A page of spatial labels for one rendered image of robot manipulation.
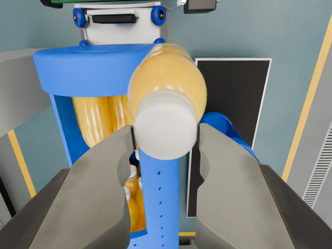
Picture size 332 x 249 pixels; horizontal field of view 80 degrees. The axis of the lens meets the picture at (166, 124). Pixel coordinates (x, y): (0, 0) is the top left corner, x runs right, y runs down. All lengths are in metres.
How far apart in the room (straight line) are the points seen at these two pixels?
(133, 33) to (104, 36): 0.08
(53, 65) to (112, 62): 0.10
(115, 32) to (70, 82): 0.31
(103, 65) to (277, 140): 1.85
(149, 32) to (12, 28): 1.36
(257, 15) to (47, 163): 2.11
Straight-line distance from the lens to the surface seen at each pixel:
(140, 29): 0.62
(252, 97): 1.59
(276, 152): 2.11
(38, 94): 1.31
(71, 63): 0.34
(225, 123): 1.59
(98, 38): 0.64
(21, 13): 1.81
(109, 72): 0.32
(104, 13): 0.51
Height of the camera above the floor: 1.54
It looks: 65 degrees down
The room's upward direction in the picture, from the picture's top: 178 degrees clockwise
